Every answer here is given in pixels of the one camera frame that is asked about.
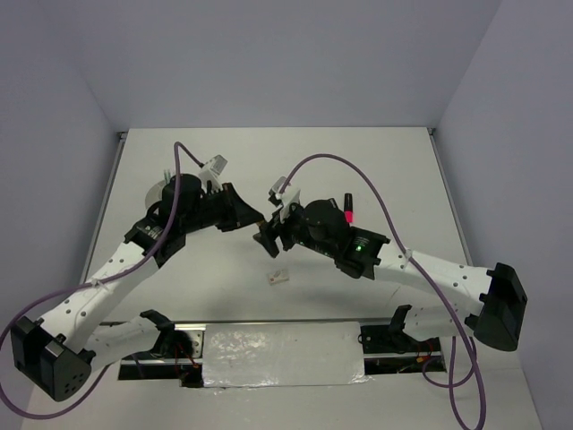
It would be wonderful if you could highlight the white staple box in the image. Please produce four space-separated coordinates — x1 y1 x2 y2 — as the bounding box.
267 269 290 285

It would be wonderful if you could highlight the pink capped black highlighter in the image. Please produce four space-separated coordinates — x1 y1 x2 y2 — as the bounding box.
344 193 354 224

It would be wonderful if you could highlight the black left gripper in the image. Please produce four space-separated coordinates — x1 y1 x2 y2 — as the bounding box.
182 182 263 234

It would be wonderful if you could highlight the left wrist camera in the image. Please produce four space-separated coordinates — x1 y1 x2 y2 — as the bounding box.
198 154 227 190

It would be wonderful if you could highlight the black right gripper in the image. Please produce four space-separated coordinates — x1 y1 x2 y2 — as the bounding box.
252 199 336 257

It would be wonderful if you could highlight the black mounting rail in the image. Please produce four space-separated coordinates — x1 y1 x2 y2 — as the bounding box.
118 321 446 389

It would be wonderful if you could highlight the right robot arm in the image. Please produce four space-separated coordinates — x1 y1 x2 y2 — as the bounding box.
253 200 527 352

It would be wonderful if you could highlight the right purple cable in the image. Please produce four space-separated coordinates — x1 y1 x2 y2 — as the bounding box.
281 154 489 430

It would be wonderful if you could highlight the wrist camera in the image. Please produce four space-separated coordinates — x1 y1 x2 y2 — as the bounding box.
198 154 227 190
269 176 301 223

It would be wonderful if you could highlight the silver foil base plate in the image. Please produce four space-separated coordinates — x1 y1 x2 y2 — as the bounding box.
202 322 367 388

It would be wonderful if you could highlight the white round container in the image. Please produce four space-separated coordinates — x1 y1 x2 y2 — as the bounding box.
144 179 167 210

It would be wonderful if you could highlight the purple cable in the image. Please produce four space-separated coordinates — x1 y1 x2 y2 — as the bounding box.
281 154 489 430
0 142 207 420

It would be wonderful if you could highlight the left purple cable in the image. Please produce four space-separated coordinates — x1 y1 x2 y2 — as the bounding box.
0 142 207 420

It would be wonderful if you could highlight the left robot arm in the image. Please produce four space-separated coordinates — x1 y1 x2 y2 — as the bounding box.
10 174 264 402

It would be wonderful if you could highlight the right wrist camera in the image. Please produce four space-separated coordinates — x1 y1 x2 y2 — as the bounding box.
269 176 301 223

